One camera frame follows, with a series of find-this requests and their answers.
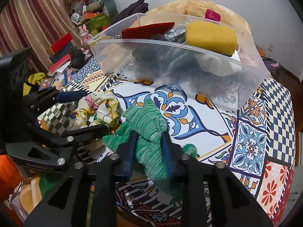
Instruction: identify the floral yellow white scrunchie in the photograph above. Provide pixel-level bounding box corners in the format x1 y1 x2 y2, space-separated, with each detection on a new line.
69 91 121 151

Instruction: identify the green knitted cloth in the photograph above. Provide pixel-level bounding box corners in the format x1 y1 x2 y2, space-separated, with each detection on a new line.
102 100 183 201

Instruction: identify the red velvet pouch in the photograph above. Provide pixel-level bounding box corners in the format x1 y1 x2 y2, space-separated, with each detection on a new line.
121 22 175 39

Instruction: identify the black pouch with gold chain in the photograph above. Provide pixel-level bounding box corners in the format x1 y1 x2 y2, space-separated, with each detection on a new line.
132 48 197 77

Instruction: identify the silver crinkly pouch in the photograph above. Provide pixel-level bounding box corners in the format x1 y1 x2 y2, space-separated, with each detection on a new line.
163 29 186 44

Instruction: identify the white drawstring pouch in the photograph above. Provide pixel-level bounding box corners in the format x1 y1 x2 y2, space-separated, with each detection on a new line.
195 53 242 77

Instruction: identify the yellow sponge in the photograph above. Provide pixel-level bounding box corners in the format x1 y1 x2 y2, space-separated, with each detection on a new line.
186 21 238 56

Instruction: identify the patterned patchwork tablecloth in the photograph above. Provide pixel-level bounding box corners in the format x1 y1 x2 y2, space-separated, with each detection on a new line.
42 58 295 226

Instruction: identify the pink bunny toy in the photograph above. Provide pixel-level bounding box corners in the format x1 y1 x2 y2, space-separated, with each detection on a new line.
78 24 93 47

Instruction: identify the striped brown curtain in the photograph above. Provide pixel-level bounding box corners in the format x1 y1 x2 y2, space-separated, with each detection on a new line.
1 0 81 73

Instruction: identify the green box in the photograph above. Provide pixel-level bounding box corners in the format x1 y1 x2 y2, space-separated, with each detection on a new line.
85 13 111 31

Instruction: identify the grey dinosaur plush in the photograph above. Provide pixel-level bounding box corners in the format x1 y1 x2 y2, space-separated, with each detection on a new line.
86 0 118 19

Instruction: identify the dark purple garment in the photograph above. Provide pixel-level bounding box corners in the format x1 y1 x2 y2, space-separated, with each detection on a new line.
111 0 148 25

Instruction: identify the clear plastic storage box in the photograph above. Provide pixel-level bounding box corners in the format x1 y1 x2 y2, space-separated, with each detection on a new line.
88 12 270 109

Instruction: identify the beige colourful fleece blanket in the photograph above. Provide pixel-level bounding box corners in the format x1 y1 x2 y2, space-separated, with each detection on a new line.
131 0 253 39

